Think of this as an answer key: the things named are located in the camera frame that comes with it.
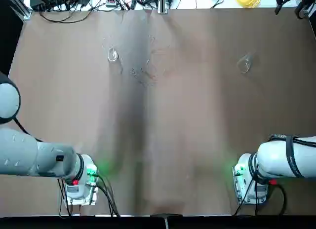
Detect clear glass beaker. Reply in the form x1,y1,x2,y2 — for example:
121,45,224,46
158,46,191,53
101,35,120,63

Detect clear glass conical flask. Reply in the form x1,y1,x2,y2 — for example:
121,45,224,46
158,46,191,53
236,53,254,74

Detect black left base cables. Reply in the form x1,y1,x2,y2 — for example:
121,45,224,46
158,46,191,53
57,173,120,217

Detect black base cables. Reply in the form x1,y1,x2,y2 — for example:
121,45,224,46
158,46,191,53
232,179,288,216
57,173,120,217

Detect aluminium profile post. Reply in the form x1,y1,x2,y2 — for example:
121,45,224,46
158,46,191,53
158,0,170,15

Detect black looped table cable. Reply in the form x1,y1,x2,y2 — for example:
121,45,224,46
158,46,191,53
39,9,94,24

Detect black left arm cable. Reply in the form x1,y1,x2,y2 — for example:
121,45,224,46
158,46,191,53
13,117,44,143

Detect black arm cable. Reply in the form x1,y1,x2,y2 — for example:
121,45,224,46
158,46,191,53
268,134,316,148
13,117,44,143

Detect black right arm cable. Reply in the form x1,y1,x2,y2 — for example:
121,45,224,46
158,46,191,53
268,134,316,148

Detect black right base cables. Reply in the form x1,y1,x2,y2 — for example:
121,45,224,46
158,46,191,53
232,179,288,216

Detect aluminium corner post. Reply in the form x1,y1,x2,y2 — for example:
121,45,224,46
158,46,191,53
300,1,316,19
15,0,32,20

